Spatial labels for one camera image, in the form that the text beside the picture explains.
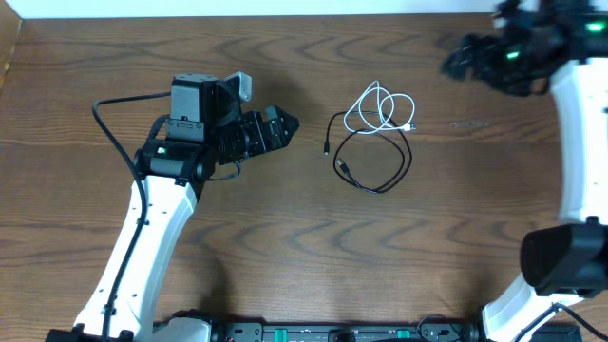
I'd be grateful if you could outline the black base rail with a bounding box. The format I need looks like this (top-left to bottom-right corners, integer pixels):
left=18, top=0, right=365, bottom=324
left=151, top=308, right=583, bottom=342

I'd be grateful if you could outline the white usb cable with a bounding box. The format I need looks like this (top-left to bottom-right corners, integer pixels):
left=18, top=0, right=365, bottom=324
left=342, top=80, right=418, bottom=136

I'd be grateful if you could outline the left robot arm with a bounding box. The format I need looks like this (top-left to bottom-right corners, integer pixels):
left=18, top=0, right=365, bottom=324
left=47, top=71, right=299, bottom=341

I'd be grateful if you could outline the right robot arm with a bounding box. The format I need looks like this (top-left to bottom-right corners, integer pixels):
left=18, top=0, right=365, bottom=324
left=442, top=1, right=607, bottom=341

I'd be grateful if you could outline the black usb cable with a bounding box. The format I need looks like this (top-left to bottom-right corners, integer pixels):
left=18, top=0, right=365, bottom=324
left=323, top=109, right=413, bottom=195

